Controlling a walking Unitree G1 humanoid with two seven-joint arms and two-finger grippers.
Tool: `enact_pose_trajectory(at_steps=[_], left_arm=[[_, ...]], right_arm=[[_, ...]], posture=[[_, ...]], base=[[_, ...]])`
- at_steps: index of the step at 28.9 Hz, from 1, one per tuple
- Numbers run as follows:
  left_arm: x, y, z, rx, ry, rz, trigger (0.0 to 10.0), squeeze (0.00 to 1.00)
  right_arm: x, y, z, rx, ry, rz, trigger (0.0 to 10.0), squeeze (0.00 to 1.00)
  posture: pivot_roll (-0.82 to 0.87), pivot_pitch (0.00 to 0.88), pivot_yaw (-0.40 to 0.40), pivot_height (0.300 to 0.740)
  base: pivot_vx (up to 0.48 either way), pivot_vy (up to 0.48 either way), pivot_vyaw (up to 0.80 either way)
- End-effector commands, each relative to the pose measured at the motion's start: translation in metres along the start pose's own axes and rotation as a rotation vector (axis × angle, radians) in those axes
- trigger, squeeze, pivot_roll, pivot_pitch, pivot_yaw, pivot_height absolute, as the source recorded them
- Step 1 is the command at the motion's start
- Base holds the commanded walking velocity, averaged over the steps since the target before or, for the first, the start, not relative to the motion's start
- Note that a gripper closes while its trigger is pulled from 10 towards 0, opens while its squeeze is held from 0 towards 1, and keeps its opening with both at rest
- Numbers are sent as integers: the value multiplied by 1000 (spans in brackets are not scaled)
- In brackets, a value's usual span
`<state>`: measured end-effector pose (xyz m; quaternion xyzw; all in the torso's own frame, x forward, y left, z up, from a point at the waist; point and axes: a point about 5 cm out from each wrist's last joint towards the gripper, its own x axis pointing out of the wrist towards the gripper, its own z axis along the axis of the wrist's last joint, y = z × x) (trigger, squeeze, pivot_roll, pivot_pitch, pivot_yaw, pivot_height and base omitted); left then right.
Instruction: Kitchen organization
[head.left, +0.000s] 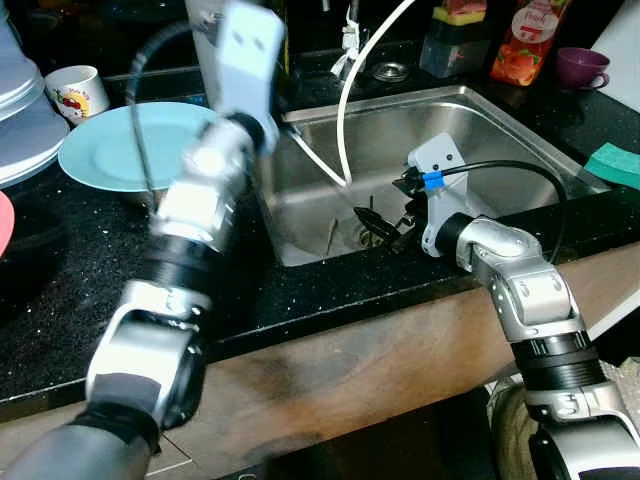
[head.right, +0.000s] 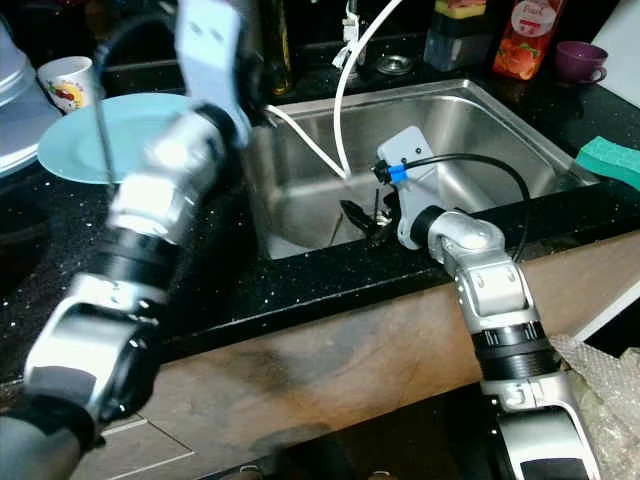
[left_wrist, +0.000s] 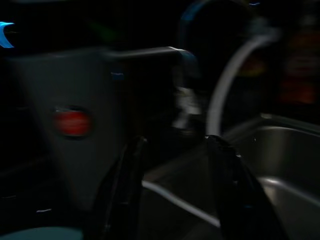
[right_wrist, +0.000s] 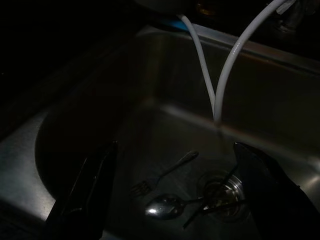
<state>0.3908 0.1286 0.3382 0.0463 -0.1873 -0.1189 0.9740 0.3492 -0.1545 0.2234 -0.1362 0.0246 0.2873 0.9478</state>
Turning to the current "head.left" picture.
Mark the beige bag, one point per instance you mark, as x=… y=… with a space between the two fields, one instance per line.
x=510 y=425

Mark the grey tumbler with red badge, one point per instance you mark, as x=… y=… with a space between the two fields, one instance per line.
x=198 y=10

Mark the yellow red sponge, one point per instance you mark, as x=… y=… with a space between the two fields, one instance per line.
x=462 y=12

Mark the pale grey bowl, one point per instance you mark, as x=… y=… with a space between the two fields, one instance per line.
x=18 y=75

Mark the white board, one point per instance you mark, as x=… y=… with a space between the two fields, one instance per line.
x=620 y=40

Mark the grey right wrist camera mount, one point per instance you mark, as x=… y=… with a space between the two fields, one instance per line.
x=437 y=160

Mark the stainless steel sink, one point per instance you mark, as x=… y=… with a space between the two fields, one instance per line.
x=480 y=130

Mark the round steel counter fitting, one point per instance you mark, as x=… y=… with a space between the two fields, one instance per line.
x=390 y=71

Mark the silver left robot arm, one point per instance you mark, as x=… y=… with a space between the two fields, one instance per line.
x=190 y=200

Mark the orange peach bottle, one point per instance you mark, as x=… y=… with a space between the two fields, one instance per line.
x=525 y=50

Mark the clear plastic sponge holder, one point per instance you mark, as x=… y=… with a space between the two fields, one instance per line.
x=455 y=50

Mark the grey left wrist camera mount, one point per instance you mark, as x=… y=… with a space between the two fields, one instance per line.
x=245 y=55

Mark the clear bubble wrap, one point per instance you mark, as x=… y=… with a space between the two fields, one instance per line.
x=625 y=380

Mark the white printed mug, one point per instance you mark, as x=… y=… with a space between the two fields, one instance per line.
x=75 y=95

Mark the light blue plate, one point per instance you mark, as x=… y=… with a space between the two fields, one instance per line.
x=110 y=150

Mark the brown wooden counter front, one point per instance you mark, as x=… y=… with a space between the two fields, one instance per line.
x=380 y=350

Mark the red dish rim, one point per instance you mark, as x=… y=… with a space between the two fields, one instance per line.
x=5 y=225

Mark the purple cup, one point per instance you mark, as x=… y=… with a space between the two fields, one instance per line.
x=578 y=68

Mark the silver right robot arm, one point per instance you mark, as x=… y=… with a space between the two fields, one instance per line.
x=530 y=290

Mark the green sponge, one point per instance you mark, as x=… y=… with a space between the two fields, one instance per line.
x=615 y=165

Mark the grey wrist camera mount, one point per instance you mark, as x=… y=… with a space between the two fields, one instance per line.
x=245 y=55
x=437 y=160

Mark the dark oil bottle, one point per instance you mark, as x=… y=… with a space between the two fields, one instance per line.
x=283 y=50

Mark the steel faucet base white tag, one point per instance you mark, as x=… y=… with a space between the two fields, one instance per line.
x=350 y=40

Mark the pale grey plate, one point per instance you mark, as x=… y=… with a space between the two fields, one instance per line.
x=30 y=145

